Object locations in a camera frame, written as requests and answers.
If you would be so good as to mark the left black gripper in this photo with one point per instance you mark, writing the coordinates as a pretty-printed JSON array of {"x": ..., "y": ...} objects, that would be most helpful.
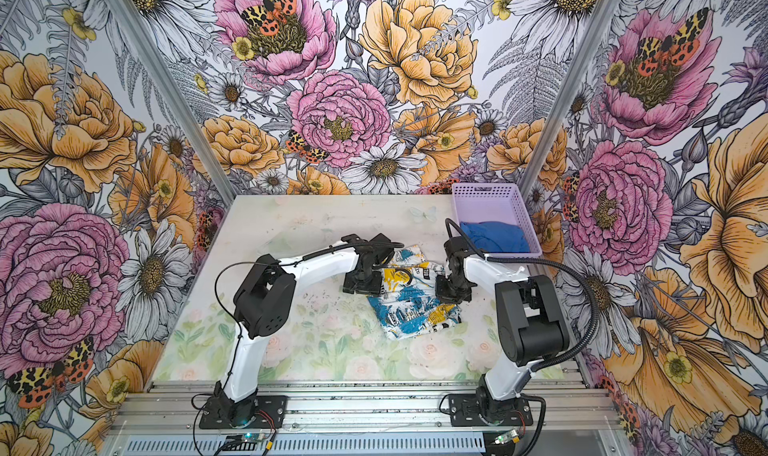
[{"x": 373, "y": 287}]

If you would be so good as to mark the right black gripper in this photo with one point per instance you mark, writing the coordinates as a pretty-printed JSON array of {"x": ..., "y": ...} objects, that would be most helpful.
[{"x": 446, "y": 297}]

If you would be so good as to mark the white teal yellow printed garment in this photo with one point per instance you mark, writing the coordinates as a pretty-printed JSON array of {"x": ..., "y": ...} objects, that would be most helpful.
[{"x": 407, "y": 305}]

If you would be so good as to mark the blue cloth garment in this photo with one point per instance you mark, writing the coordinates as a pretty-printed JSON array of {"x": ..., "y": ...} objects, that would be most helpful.
[{"x": 496, "y": 237}]

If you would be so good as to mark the lavender plastic laundry basket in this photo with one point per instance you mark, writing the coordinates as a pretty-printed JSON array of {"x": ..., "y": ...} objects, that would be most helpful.
[{"x": 503, "y": 202}]

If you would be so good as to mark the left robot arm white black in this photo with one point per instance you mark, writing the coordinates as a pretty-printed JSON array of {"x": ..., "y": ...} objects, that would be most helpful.
[{"x": 262, "y": 305}]

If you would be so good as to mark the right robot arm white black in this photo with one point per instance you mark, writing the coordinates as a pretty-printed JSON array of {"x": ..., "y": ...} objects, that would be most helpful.
[{"x": 531, "y": 330}]

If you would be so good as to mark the green circuit board right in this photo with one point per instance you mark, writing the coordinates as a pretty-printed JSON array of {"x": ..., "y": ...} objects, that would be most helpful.
[{"x": 511, "y": 436}]

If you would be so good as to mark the green circuit board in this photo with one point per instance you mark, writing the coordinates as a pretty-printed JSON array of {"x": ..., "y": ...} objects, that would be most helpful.
[
  {"x": 259, "y": 442},
  {"x": 511, "y": 436}
]

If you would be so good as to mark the green circuit board left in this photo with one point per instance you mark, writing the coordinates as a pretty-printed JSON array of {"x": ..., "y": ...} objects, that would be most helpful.
[{"x": 259, "y": 442}]

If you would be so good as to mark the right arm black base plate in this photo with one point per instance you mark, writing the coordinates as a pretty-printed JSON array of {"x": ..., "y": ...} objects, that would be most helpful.
[{"x": 475, "y": 410}]

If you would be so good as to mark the aluminium mounting rail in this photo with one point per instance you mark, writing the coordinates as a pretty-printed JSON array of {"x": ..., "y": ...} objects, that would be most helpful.
[{"x": 336, "y": 407}]

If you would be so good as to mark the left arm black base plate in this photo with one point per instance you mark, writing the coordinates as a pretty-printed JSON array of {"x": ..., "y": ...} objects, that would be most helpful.
[{"x": 254, "y": 412}]

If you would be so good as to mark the right aluminium corner post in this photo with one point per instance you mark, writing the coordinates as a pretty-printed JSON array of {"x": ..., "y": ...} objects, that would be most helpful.
[{"x": 596, "y": 29}]

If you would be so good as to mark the aluminium corner post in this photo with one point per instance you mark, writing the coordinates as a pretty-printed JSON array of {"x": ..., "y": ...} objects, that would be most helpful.
[
  {"x": 135, "y": 31},
  {"x": 596, "y": 29}
]

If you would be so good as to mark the white slotted cable duct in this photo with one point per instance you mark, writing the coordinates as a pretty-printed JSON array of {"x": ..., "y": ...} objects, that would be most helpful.
[{"x": 457, "y": 443}]

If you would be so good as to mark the left aluminium corner post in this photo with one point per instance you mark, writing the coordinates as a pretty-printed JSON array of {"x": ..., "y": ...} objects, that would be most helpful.
[{"x": 135, "y": 31}]

